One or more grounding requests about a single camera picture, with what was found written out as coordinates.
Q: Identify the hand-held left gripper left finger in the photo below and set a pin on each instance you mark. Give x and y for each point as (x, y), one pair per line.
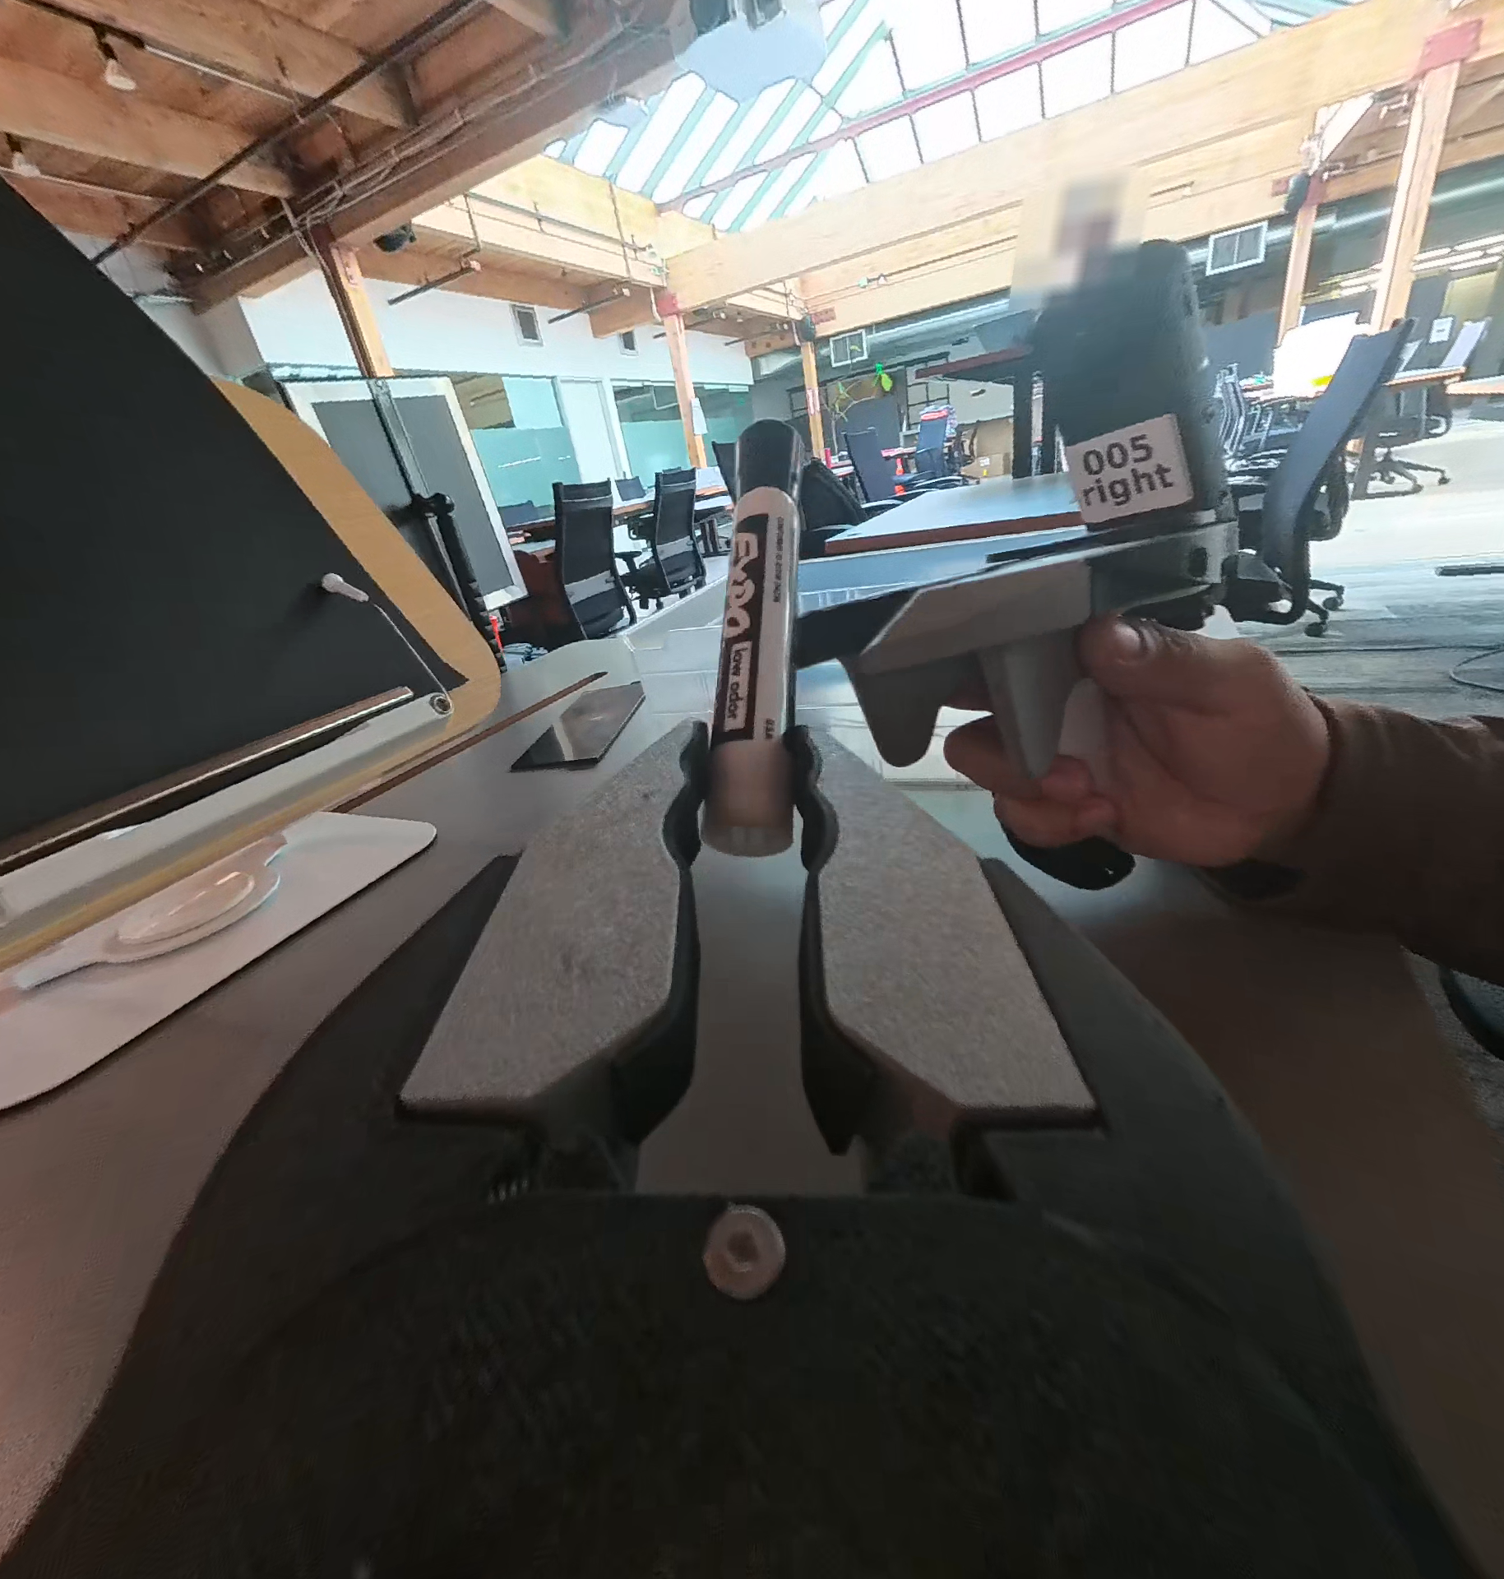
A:
(543, 963)

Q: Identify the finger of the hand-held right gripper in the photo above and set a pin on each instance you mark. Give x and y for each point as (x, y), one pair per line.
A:
(844, 630)
(962, 642)

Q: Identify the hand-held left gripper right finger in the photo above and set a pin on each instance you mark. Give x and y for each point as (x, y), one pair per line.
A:
(937, 975)

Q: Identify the black and white marker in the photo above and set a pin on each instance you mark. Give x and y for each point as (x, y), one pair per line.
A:
(752, 642)

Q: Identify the person's right forearm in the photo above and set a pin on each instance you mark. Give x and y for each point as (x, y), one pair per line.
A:
(1443, 839)

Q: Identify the person's right hand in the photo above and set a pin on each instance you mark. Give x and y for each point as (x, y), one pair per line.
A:
(1196, 765)

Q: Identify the black office chair with jacket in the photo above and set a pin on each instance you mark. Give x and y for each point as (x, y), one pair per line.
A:
(826, 506)

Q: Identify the grey table with wooden edge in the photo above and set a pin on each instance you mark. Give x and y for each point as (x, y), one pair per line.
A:
(949, 506)

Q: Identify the long wooden-edged table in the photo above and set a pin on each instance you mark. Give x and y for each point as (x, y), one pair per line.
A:
(654, 503)

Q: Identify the black rectangular mat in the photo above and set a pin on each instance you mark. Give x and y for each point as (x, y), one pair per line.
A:
(580, 728)

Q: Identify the black support pole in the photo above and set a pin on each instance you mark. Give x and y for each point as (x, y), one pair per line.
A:
(456, 556)

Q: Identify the grey aluminium-framed panel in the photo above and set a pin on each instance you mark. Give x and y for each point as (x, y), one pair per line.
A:
(356, 445)

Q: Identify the black chair armrest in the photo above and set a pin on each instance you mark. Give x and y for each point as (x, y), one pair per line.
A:
(1492, 1025)

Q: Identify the ceiling spot lamp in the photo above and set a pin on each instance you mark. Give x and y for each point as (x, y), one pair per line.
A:
(118, 71)
(20, 163)

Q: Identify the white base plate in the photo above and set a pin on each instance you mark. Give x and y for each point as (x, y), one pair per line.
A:
(331, 864)

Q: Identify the black board with wooden frame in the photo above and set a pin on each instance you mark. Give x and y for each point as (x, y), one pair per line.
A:
(146, 494)

